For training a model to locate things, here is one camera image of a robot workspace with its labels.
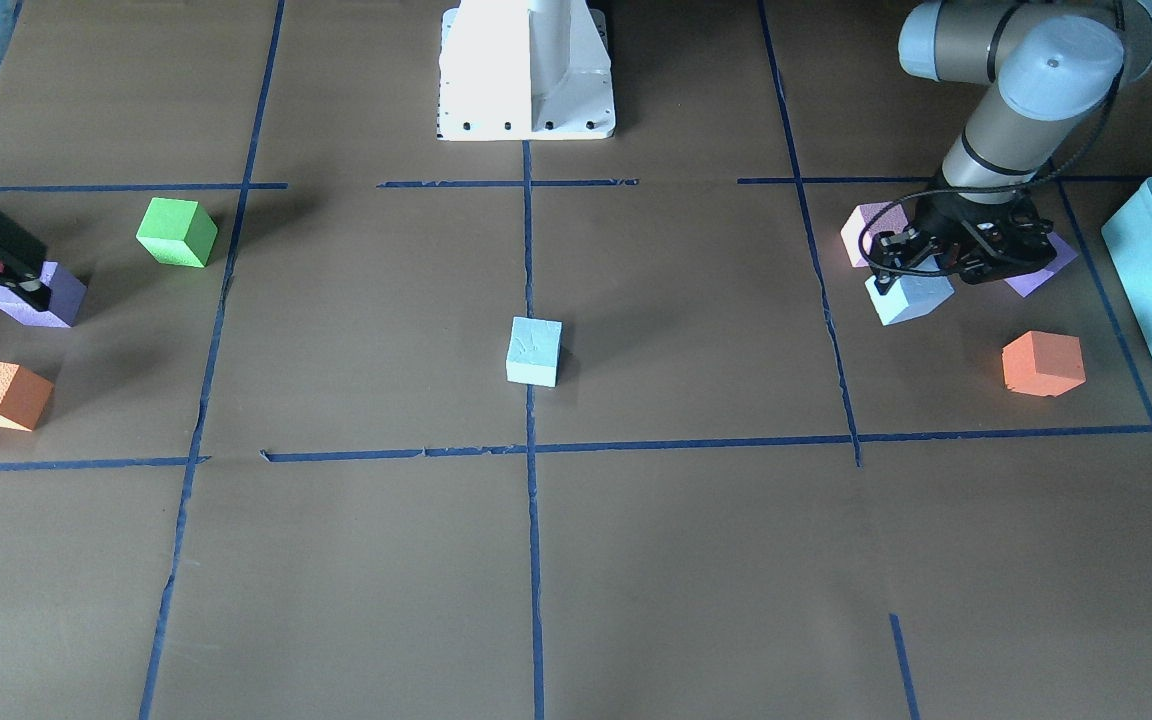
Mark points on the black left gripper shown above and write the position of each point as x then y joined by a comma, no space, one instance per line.
939,214

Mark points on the light blue block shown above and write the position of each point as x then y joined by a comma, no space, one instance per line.
909,297
533,352

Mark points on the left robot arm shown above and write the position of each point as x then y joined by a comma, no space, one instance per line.
1046,67

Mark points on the purple foam block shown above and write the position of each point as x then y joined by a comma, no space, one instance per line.
65,294
1029,283

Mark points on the pink foam block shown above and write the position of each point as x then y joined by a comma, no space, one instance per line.
864,223

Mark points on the green foam block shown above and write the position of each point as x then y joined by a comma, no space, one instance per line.
177,232

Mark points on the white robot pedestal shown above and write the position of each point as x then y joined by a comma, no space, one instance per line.
525,71

